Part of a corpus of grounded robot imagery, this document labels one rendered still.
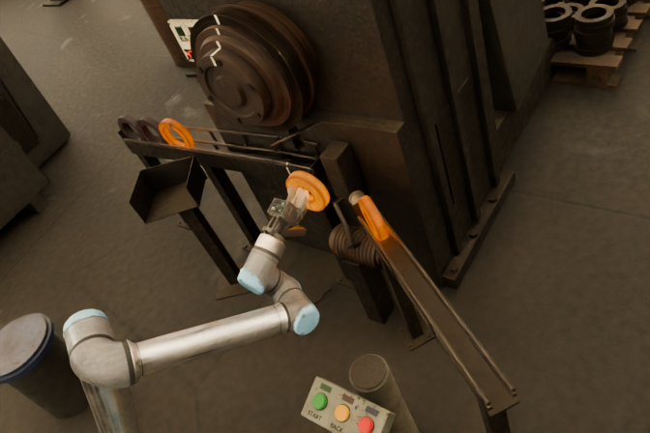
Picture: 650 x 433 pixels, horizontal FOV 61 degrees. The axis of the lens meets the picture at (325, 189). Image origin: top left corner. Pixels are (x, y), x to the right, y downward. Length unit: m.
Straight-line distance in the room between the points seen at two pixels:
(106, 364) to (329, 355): 1.13
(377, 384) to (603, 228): 1.33
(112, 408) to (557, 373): 1.48
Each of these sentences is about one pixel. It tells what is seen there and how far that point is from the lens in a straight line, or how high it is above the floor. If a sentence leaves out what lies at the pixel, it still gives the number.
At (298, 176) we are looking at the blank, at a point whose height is 0.90.
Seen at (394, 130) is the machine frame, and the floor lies 0.87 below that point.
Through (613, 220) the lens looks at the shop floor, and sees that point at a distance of 2.65.
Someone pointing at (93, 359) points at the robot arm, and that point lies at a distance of 1.54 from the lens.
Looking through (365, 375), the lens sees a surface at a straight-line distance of 1.71.
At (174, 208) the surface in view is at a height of 0.60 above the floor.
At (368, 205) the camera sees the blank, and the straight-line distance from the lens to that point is 1.75.
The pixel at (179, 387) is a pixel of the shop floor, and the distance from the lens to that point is 2.66.
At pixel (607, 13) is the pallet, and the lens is 3.32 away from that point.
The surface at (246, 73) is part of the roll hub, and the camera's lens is 1.79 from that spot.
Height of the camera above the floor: 1.97
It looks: 40 degrees down
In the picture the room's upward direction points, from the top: 24 degrees counter-clockwise
